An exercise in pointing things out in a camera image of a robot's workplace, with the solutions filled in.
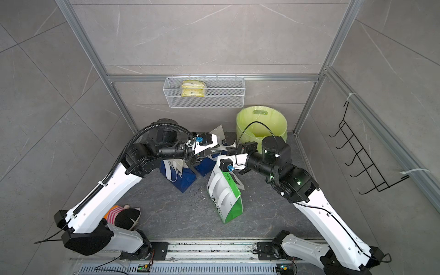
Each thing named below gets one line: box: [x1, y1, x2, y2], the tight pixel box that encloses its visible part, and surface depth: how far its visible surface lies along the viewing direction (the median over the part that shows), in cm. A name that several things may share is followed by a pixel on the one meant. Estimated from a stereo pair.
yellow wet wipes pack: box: [181, 80, 206, 97], surface depth 89 cm
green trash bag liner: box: [236, 105, 288, 153], surface depth 94 cm
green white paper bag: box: [207, 155, 244, 225], surface depth 71 cm
